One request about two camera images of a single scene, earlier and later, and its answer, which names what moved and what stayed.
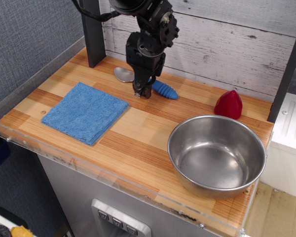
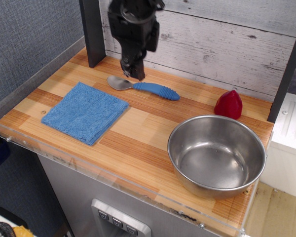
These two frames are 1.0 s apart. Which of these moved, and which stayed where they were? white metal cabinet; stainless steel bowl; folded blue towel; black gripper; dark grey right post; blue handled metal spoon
Moved: blue handled metal spoon; black gripper
Stayed: folded blue towel; dark grey right post; white metal cabinet; stainless steel bowl
